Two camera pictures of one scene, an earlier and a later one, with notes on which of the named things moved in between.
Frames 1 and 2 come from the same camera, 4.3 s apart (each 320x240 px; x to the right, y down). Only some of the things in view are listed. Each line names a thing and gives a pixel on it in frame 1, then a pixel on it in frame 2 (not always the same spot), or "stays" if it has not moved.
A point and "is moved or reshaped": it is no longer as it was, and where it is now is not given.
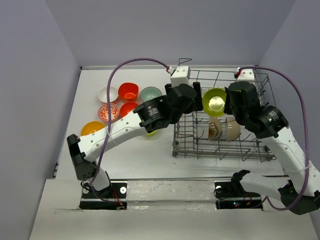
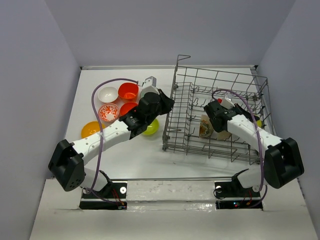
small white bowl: [102, 94] stays
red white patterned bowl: [103, 112] stays
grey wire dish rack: [211, 134] is moved or reshaped
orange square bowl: [128, 91] stays
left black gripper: [196, 105] to [166, 102]
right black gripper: [228, 108] to [248, 115]
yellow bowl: [91, 126] stays
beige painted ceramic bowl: [215, 128] is moved or reshaped
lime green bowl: [213, 100] is moved or reshaped
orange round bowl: [126, 107] stays
